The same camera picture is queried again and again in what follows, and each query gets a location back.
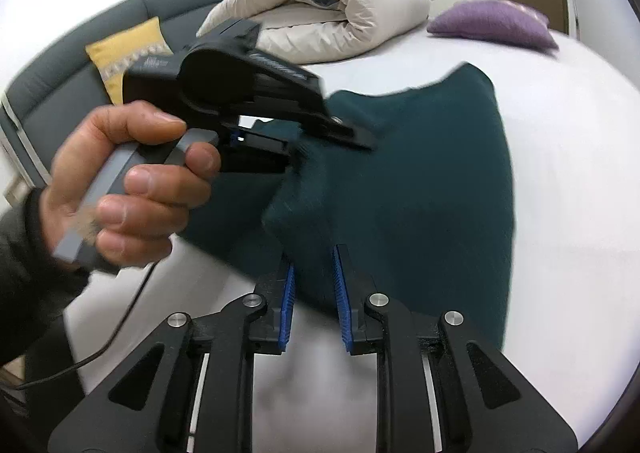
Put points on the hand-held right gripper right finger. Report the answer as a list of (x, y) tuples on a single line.
[(345, 303)]

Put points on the dark green sweater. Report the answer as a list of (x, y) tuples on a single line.
[(410, 193)]

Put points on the person's left hand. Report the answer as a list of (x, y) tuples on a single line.
[(75, 168)]

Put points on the person's left forearm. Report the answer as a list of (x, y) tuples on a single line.
[(30, 283)]

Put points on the yellow cushion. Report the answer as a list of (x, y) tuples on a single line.
[(125, 48)]

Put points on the grey padded headboard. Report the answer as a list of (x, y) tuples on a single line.
[(65, 68)]

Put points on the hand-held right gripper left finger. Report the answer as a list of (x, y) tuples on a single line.
[(287, 303)]

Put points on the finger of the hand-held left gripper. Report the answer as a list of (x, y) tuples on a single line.
[(345, 133), (260, 153)]

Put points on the purple pillow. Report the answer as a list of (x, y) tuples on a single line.
[(495, 23)]

